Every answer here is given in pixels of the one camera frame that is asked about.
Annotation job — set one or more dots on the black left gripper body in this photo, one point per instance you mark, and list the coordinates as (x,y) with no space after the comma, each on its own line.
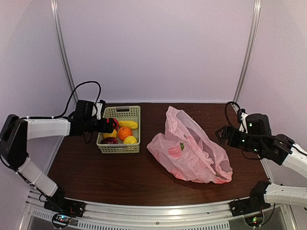
(102,128)

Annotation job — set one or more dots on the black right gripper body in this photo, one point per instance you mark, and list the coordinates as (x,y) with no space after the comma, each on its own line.
(236,143)

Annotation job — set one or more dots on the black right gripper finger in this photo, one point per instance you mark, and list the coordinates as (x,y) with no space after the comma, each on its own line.
(222,138)
(223,131)

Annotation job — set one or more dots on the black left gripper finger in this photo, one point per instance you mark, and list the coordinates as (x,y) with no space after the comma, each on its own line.
(112,130)
(114,122)

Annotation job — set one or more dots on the pink red apple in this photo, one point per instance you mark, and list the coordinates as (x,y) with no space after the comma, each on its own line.
(118,124)

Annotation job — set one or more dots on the yellow pear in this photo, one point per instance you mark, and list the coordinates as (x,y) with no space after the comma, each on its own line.
(110,135)

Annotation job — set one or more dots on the dark red apple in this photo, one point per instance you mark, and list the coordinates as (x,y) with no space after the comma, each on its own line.
(109,140)

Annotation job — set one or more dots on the orange fruit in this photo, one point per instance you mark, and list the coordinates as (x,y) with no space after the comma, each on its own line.
(124,132)

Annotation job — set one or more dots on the yellow lemon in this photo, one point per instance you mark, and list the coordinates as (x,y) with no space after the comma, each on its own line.
(130,140)

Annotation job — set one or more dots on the pink plastic bag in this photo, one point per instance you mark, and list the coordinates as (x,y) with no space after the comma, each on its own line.
(185,150)

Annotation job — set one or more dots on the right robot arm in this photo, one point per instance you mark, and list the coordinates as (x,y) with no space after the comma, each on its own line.
(254,135)

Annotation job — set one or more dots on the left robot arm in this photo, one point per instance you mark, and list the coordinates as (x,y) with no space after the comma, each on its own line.
(17,131)

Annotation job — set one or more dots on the green perforated plastic basket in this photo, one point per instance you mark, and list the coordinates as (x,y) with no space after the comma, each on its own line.
(122,113)

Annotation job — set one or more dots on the right circuit board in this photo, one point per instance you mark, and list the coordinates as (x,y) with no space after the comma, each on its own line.
(254,221)

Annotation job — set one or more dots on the circuit board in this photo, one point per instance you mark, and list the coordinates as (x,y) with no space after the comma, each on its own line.
(254,221)
(60,220)

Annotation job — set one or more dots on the left circuit board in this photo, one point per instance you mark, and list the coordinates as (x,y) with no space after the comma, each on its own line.
(60,220)

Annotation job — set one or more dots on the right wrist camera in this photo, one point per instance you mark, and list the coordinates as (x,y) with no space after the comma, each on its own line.
(241,117)

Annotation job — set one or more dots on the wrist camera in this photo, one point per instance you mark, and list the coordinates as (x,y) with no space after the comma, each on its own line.
(98,109)
(241,117)

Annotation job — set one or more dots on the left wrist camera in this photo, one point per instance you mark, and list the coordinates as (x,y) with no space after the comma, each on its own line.
(98,109)

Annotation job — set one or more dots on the front aluminium rail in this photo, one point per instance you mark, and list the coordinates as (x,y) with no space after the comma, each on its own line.
(100,216)

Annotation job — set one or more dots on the right aluminium frame post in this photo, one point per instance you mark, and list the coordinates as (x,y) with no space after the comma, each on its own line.
(255,20)

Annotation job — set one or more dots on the aluminium frame post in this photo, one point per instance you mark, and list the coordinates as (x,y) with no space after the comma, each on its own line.
(255,20)
(61,44)

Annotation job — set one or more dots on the left aluminium frame post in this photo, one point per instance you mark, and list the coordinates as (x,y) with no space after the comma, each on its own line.
(61,44)

